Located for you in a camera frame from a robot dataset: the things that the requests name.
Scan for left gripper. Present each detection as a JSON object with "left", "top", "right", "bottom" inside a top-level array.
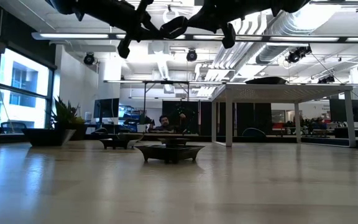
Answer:
[{"left": 119, "top": 4, "right": 171, "bottom": 43}]

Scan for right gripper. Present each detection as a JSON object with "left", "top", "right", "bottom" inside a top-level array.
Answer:
[{"left": 183, "top": 1, "right": 241, "bottom": 32}]

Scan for black wavy-edged mini plate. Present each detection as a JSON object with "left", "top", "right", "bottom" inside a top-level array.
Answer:
[
  {"left": 244, "top": 76, "right": 288, "bottom": 85},
  {"left": 159, "top": 15, "right": 190, "bottom": 40},
  {"left": 21, "top": 127, "right": 78, "bottom": 147}
]

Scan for black leaf-shaped mini plate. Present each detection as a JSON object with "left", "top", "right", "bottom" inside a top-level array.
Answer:
[{"left": 118, "top": 133, "right": 145, "bottom": 147}]

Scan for black square mini plate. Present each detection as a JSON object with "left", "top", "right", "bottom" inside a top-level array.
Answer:
[
  {"left": 157, "top": 137, "right": 193, "bottom": 146},
  {"left": 134, "top": 143, "right": 206, "bottom": 165},
  {"left": 99, "top": 138, "right": 131, "bottom": 151}
]

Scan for long linear ceiling light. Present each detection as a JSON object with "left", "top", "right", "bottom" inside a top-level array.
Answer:
[{"left": 31, "top": 30, "right": 358, "bottom": 44}]

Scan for person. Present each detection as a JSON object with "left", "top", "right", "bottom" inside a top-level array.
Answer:
[{"left": 149, "top": 114, "right": 188, "bottom": 133}]

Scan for black computer monitor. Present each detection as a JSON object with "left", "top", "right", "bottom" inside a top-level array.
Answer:
[{"left": 93, "top": 98, "right": 120, "bottom": 119}]

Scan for black partition panel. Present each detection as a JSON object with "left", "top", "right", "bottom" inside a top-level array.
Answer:
[{"left": 162, "top": 100, "right": 273, "bottom": 135}]

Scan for white perforated riser shelf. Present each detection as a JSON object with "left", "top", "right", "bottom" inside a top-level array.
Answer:
[{"left": 211, "top": 82, "right": 357, "bottom": 149}]

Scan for potted green succulent plant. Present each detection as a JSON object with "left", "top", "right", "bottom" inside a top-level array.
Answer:
[{"left": 50, "top": 96, "right": 86, "bottom": 141}]

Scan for black chair back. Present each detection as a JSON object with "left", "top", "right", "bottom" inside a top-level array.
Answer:
[{"left": 241, "top": 127, "right": 267, "bottom": 138}]

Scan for large window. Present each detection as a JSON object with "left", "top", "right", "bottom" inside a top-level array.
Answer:
[{"left": 0, "top": 46, "right": 54, "bottom": 134}]

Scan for background green plants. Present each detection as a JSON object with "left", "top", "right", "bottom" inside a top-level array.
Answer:
[{"left": 286, "top": 116, "right": 328, "bottom": 131}]

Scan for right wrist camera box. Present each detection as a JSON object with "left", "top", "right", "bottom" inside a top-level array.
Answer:
[{"left": 221, "top": 22, "right": 237, "bottom": 50}]

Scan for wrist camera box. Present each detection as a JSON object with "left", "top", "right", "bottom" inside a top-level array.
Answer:
[
  {"left": 117, "top": 36, "right": 132, "bottom": 60},
  {"left": 221, "top": 22, "right": 237, "bottom": 50}
]

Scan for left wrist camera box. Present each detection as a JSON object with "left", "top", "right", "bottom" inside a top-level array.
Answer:
[{"left": 117, "top": 36, "right": 132, "bottom": 60}]

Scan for silver ventilation duct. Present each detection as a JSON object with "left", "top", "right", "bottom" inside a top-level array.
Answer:
[{"left": 255, "top": 9, "right": 323, "bottom": 65}]

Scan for black ceiling camera rig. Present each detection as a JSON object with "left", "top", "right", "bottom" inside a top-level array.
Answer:
[{"left": 285, "top": 45, "right": 313, "bottom": 65}]

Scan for black wall screen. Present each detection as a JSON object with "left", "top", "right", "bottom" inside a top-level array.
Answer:
[{"left": 328, "top": 98, "right": 358, "bottom": 123}]

